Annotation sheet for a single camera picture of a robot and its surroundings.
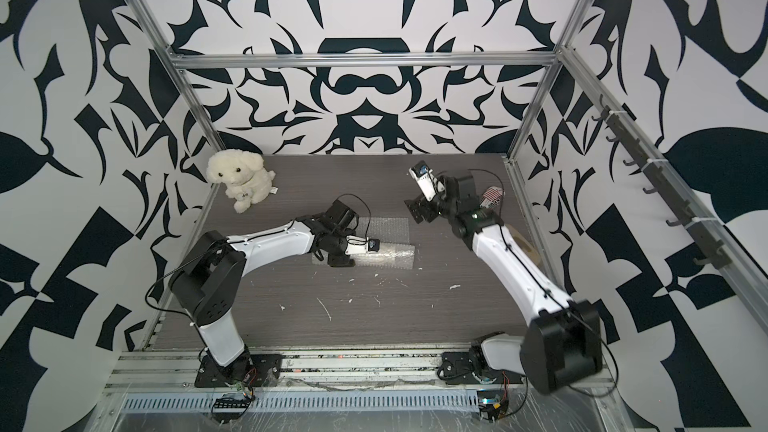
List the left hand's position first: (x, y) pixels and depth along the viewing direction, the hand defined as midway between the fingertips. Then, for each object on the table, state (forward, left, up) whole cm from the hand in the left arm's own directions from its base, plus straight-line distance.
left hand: (351, 242), depth 93 cm
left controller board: (-40, +29, -7) cm, 50 cm away
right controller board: (-41, -33, -4) cm, 53 cm away
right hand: (+6, -20, +20) cm, 29 cm away
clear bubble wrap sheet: (-5, -13, +3) cm, 15 cm away
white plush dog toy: (+18, +33, +13) cm, 39 cm away
